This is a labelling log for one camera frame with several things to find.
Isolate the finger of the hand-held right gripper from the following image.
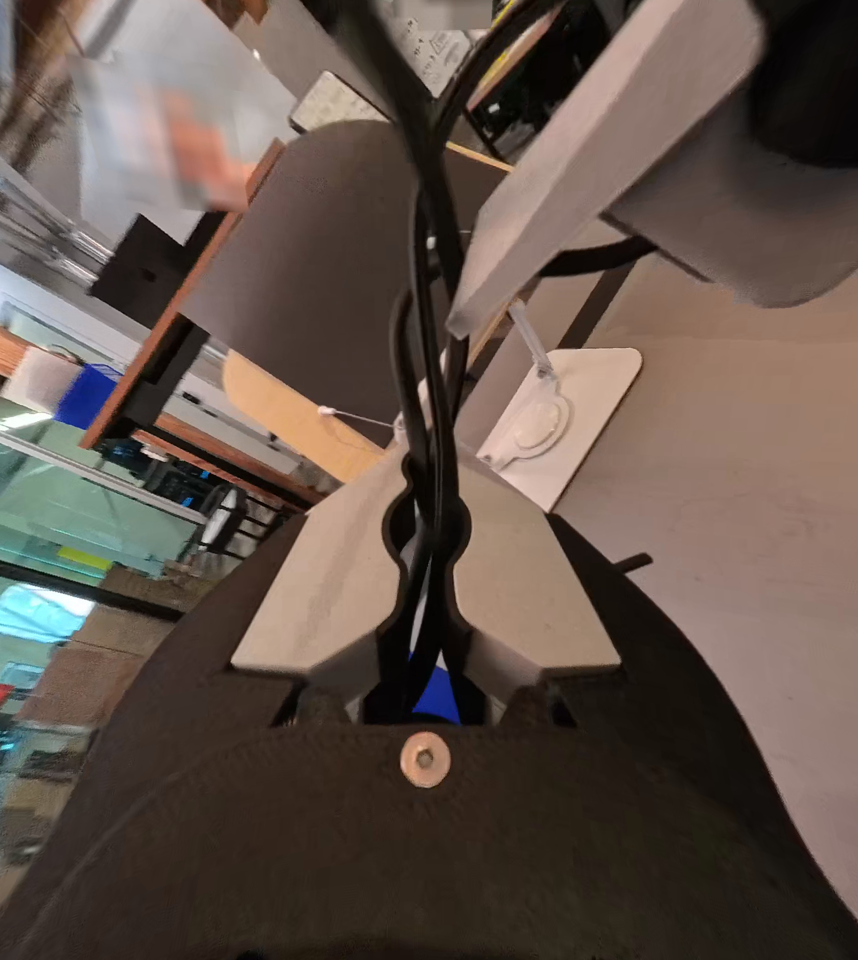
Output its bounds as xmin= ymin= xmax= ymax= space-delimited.
xmin=447 ymin=0 xmax=770 ymax=342

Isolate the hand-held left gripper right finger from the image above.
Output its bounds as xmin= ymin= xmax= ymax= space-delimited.
xmin=444 ymin=458 xmax=623 ymax=703

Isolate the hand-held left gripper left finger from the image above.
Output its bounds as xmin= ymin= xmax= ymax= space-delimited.
xmin=231 ymin=447 xmax=419 ymax=702

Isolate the blue plastic bin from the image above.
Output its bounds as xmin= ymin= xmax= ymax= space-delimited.
xmin=411 ymin=668 xmax=464 ymax=727

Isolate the thin black cable loop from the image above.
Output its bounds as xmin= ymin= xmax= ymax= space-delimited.
xmin=302 ymin=0 xmax=658 ymax=676

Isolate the white board stand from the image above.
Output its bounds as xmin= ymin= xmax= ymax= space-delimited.
xmin=419 ymin=300 xmax=646 ymax=514

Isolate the wooden standing desk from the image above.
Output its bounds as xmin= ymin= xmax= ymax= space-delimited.
xmin=77 ymin=143 xmax=325 ymax=508

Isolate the small blue bin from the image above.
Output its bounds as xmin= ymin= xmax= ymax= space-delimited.
xmin=54 ymin=365 xmax=122 ymax=433

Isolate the wooden board with black mat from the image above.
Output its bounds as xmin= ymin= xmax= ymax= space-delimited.
xmin=179 ymin=120 xmax=517 ymax=484

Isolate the white cable tie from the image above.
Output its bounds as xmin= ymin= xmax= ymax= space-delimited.
xmin=317 ymin=405 xmax=397 ymax=432

